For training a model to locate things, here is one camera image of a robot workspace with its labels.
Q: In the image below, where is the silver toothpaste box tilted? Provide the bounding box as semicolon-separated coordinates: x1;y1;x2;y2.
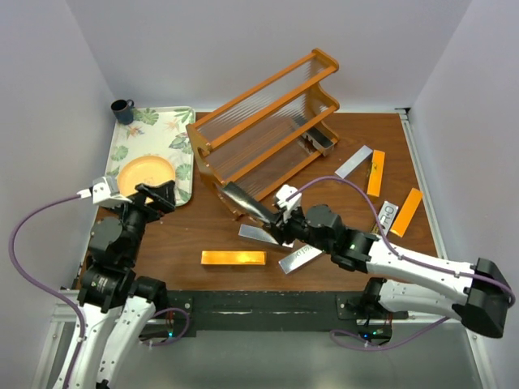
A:
278;245;324;275

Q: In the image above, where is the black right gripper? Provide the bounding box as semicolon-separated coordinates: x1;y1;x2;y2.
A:
264;203;333;254

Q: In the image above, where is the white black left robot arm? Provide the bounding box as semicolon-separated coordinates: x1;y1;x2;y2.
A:
54;176;176;388

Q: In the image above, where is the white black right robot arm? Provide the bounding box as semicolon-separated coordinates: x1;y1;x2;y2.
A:
218;182;516;339

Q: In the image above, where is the orange toothpaste box right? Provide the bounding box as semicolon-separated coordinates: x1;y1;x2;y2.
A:
390;188;422;237

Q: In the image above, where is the orange toothpaste box front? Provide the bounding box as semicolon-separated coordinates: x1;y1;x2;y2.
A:
200;250;267;266

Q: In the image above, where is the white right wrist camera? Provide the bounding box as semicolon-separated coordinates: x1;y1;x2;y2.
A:
274;184;302;214

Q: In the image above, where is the wooden three-tier shelf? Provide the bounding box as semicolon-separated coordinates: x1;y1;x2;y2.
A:
187;49;340;219

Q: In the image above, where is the floral serving tray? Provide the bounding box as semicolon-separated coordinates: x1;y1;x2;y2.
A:
105;106;195;207

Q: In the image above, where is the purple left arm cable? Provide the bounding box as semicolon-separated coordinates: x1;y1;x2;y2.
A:
8;194;191;389

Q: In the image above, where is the aluminium table edge rail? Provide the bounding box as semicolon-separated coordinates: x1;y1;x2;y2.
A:
395;109;448;259

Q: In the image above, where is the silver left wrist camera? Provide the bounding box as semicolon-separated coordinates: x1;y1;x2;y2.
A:
77;176;125;208

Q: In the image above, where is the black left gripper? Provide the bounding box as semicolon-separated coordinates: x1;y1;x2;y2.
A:
105;179;175;263

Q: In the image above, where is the orange plate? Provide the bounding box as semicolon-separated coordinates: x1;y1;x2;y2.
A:
117;156;176;197

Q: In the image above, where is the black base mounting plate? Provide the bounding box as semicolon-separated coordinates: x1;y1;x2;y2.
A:
140;290;408;345

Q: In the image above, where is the silver R&O charcoal toothpaste box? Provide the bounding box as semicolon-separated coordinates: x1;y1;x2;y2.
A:
373;201;399;236

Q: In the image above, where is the dark blue mug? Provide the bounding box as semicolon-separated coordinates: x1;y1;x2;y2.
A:
110;99;135;126

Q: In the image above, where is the orange toothpaste box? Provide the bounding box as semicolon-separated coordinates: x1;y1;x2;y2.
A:
200;250;267;266
367;150;385;199
390;188;422;237

